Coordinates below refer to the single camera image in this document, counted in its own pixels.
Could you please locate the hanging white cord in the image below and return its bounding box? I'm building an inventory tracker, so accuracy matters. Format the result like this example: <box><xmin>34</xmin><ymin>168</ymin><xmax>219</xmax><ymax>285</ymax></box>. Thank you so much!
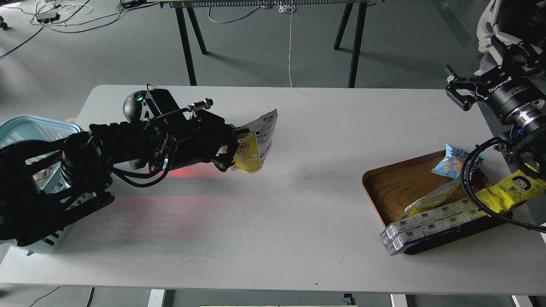
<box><xmin>278</xmin><ymin>2</ymin><xmax>296</xmax><ymax>88</ymax></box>

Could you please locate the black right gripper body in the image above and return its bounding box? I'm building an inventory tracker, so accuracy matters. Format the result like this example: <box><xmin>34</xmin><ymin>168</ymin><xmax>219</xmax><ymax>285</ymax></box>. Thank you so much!
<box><xmin>476</xmin><ymin>67</ymin><xmax>545</xmax><ymax>125</ymax></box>

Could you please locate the yellow white nut snack pouch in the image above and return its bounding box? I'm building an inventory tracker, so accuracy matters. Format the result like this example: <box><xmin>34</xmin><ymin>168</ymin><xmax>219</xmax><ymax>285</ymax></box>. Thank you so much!
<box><xmin>230</xmin><ymin>109</ymin><xmax>278</xmax><ymax>173</ymax></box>

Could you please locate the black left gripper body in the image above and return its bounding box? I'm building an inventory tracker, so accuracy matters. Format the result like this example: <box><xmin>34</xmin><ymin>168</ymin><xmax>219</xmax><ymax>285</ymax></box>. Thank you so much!
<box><xmin>146</xmin><ymin>89</ymin><xmax>239</xmax><ymax>170</ymax></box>

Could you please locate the blue chip snack bag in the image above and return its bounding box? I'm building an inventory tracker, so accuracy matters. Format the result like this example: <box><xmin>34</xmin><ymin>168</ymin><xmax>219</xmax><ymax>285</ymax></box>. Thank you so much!
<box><xmin>431</xmin><ymin>143</ymin><xmax>469</xmax><ymax>179</ymax></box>

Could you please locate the yellow cartoon face snack bag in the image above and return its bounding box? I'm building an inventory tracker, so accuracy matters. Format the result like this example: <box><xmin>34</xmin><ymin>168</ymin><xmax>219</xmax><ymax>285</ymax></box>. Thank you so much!
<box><xmin>475</xmin><ymin>170</ymin><xmax>546</xmax><ymax>214</ymax></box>

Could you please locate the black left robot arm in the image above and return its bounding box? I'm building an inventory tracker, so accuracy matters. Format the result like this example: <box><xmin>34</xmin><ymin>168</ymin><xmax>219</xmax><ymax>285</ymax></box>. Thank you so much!
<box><xmin>0</xmin><ymin>89</ymin><xmax>249</xmax><ymax>246</ymax></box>

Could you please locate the brown wooden tray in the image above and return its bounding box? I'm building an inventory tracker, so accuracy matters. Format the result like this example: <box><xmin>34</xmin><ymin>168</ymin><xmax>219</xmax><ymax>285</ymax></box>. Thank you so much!
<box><xmin>361</xmin><ymin>150</ymin><xmax>504</xmax><ymax>255</ymax></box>

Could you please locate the floor power strip with cables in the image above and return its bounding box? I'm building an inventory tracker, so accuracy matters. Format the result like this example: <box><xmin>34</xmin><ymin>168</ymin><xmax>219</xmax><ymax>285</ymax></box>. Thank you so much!
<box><xmin>0</xmin><ymin>0</ymin><xmax>158</xmax><ymax>58</ymax></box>

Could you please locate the white office chair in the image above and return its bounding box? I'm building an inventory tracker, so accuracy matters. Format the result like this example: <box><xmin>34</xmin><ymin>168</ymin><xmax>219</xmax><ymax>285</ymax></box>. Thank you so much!
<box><xmin>474</xmin><ymin>0</ymin><xmax>545</xmax><ymax>76</ymax></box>

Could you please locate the yellow white flat pouch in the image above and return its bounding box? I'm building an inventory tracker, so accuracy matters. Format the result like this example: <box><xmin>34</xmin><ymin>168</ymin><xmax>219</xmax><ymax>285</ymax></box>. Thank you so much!
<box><xmin>401</xmin><ymin>178</ymin><xmax>461</xmax><ymax>218</ymax></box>

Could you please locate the light blue plastic basket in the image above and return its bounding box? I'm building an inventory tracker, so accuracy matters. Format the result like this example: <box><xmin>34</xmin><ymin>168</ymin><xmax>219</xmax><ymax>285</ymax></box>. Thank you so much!
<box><xmin>0</xmin><ymin>115</ymin><xmax>86</xmax><ymax>256</ymax></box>

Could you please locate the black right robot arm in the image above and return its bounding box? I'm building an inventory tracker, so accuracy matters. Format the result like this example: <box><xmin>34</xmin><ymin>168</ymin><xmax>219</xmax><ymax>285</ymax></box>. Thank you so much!
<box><xmin>445</xmin><ymin>38</ymin><xmax>545</xmax><ymax>179</ymax></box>

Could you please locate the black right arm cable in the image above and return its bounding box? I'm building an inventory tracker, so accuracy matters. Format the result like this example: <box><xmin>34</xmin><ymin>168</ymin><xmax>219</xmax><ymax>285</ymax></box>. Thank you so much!
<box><xmin>460</xmin><ymin>136</ymin><xmax>546</xmax><ymax>233</ymax></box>

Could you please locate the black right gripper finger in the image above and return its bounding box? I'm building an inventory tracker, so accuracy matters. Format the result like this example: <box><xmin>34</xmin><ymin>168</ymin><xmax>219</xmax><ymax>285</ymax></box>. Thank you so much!
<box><xmin>491</xmin><ymin>37</ymin><xmax>545</xmax><ymax>77</ymax></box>
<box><xmin>445</xmin><ymin>65</ymin><xmax>485</xmax><ymax>111</ymax></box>

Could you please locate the black background table frame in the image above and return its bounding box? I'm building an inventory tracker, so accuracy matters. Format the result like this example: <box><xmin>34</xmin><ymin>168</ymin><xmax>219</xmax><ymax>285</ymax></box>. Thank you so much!
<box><xmin>158</xmin><ymin>0</ymin><xmax>373</xmax><ymax>89</ymax></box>

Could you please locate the black barcode scanner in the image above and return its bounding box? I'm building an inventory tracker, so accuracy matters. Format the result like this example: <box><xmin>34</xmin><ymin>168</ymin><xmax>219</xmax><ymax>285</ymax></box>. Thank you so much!
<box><xmin>123</xmin><ymin>89</ymin><xmax>154</xmax><ymax>123</ymax></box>

